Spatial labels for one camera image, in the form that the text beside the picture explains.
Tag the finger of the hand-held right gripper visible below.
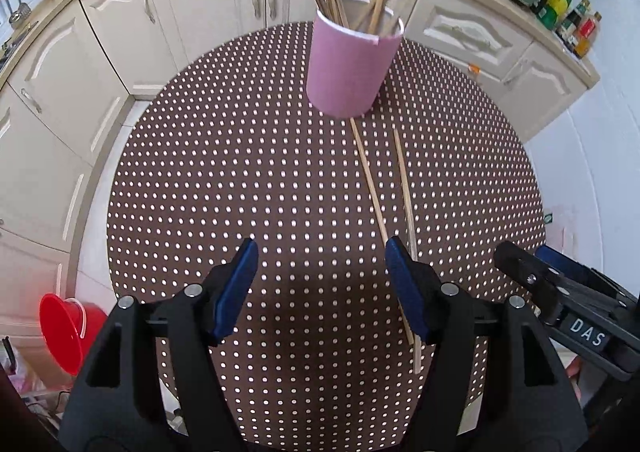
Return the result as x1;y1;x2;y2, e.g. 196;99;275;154
493;241;576;325
535;246;638;303

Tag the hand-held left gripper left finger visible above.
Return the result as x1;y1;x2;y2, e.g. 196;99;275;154
59;237;260;452

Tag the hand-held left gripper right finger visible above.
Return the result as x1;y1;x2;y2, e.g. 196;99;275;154
384;235;588;452

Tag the pink cup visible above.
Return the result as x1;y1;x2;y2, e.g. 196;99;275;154
306;9;405;120

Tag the brown polka dot tablecloth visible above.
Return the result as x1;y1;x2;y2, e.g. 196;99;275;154
106;22;546;448

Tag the red plastic bucket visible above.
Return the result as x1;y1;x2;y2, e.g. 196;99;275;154
39;293;108;377

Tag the red orange sauce bottle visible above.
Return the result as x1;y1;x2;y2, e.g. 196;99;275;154
570;12;603;57

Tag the small dark capped bottle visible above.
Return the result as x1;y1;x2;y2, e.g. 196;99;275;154
557;2;588;40

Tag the pink plastic bag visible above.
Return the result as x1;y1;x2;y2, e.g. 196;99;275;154
0;332;31;398

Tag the metal ladle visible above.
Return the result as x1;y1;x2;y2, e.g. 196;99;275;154
7;0;32;27

